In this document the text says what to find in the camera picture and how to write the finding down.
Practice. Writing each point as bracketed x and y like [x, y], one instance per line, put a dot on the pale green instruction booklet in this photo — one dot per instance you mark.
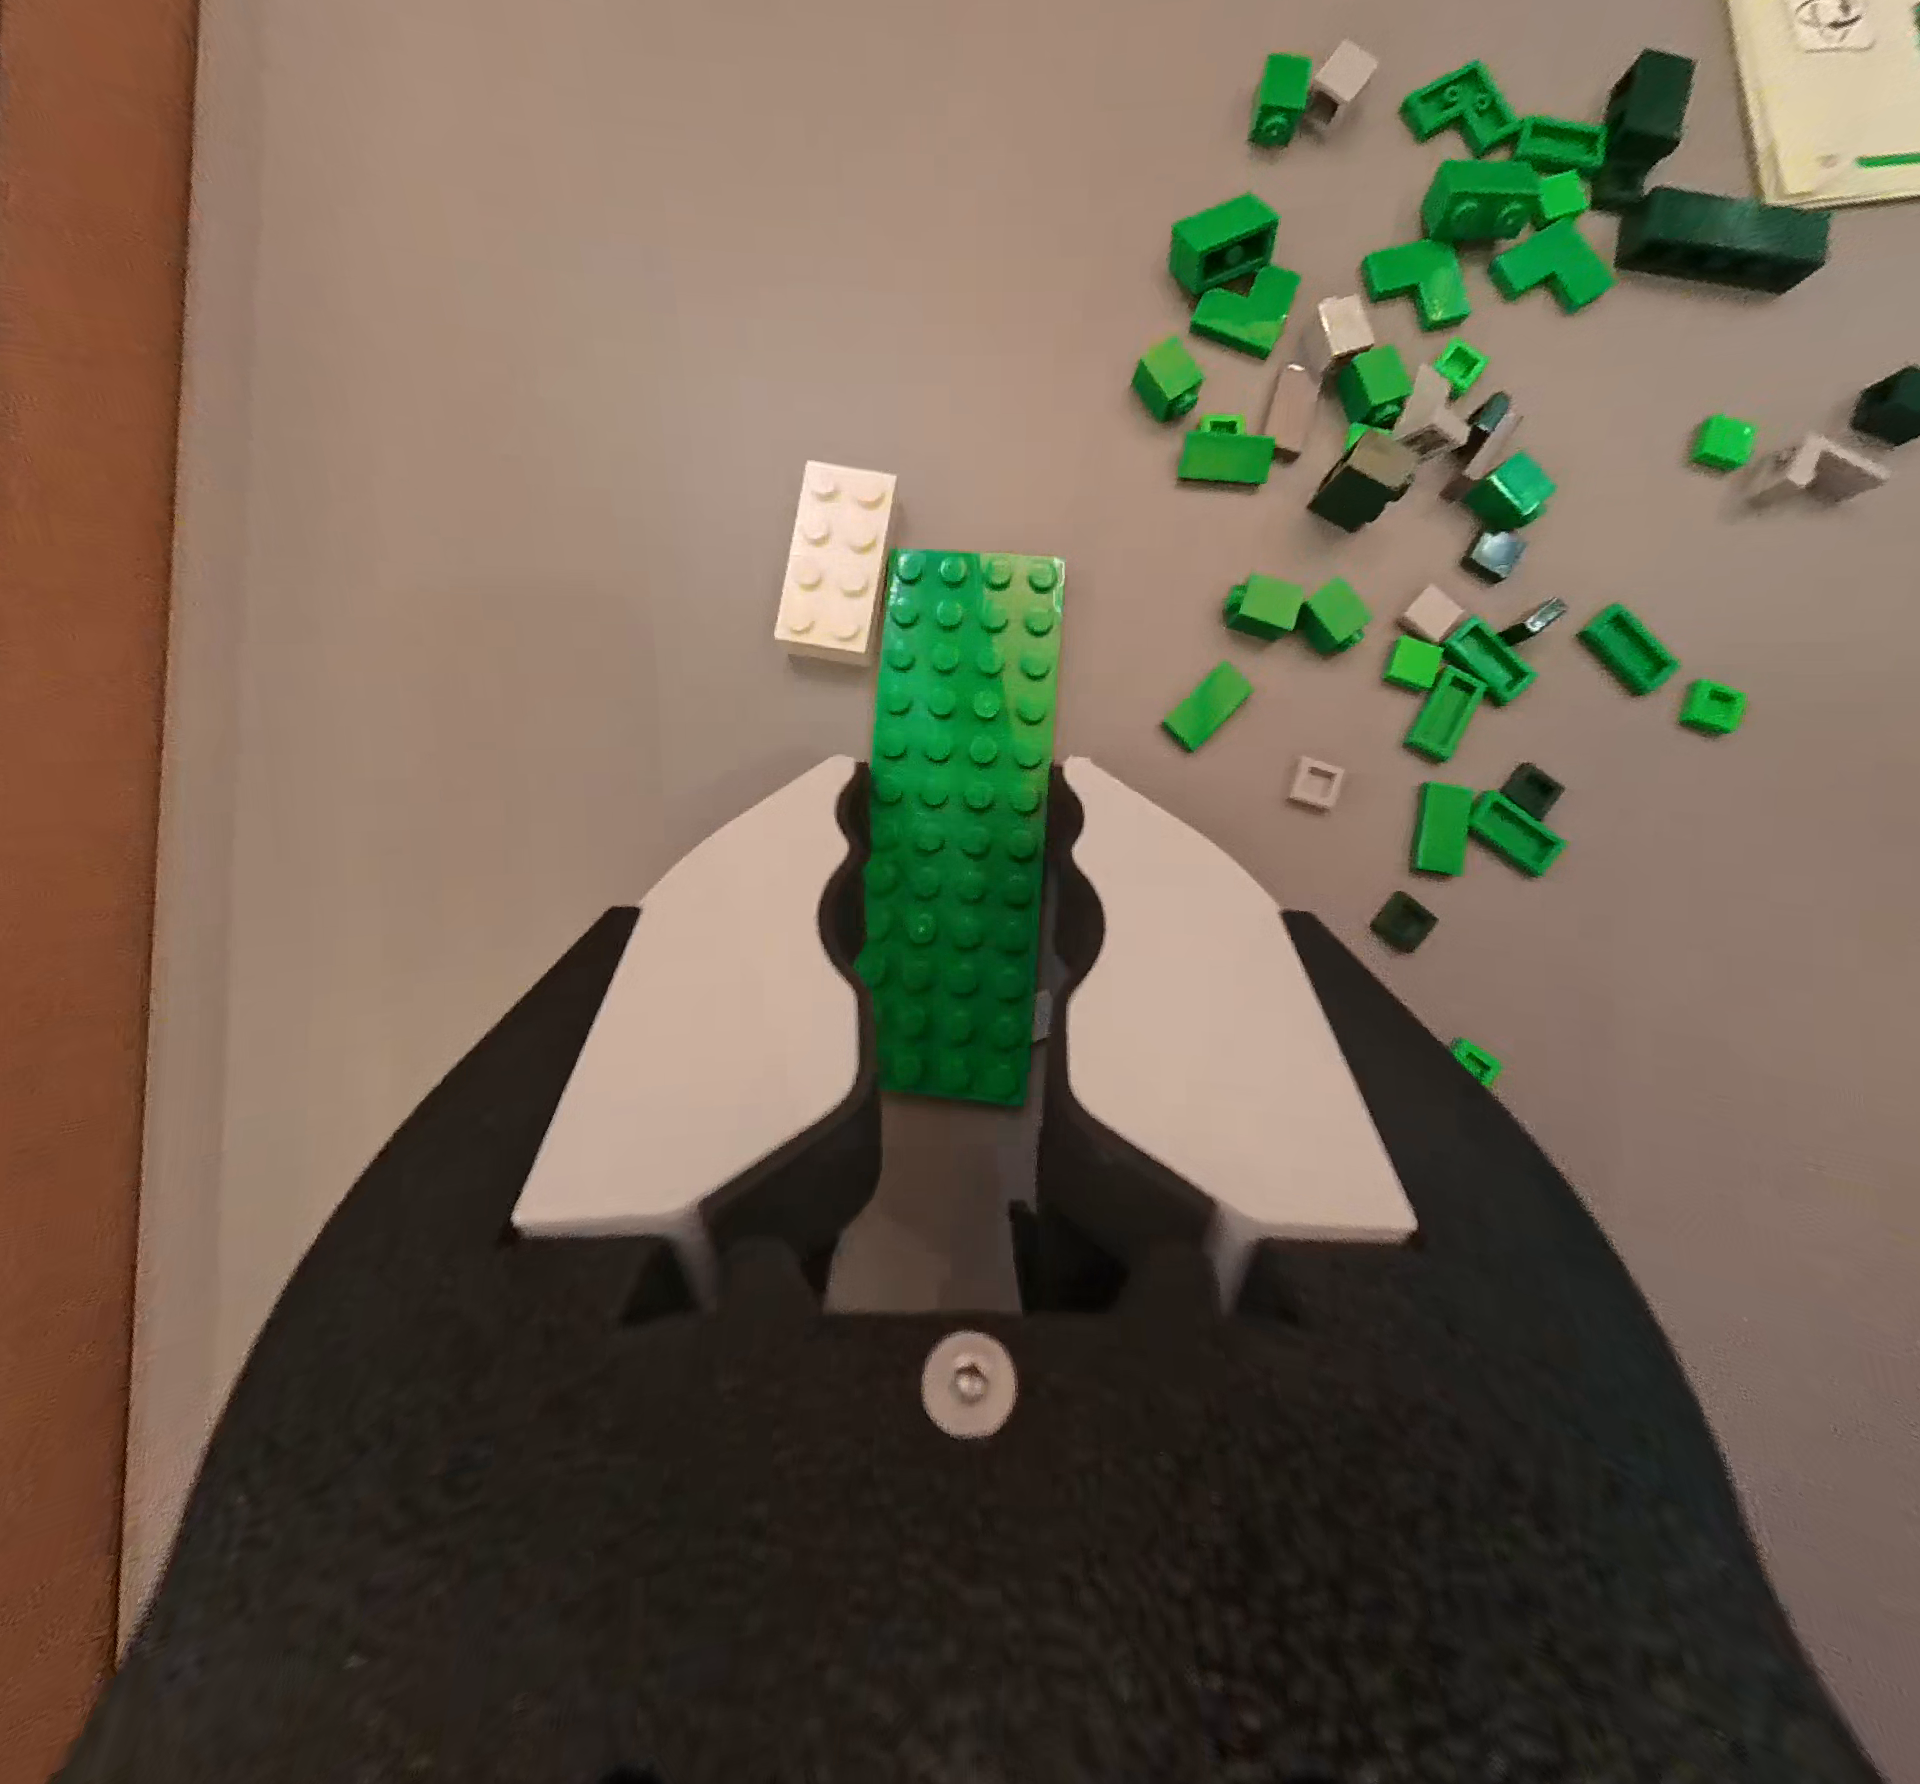
[1830, 29]

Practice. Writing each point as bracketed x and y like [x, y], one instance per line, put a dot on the dark green long brick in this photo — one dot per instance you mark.
[1725, 238]

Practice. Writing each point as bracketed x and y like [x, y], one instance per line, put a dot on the brown wooden desk panel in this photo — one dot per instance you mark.
[75, 615]

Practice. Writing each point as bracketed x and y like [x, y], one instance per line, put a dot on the pile of small bricks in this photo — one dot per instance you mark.
[1223, 247]

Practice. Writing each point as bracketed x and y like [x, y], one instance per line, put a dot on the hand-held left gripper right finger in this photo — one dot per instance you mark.
[1230, 1049]

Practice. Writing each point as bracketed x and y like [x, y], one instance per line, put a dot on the white studded brick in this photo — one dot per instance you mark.
[837, 562]

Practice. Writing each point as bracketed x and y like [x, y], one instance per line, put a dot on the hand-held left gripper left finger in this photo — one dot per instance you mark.
[705, 1035]

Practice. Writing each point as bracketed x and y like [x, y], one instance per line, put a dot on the large green studded plate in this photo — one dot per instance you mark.
[960, 794]

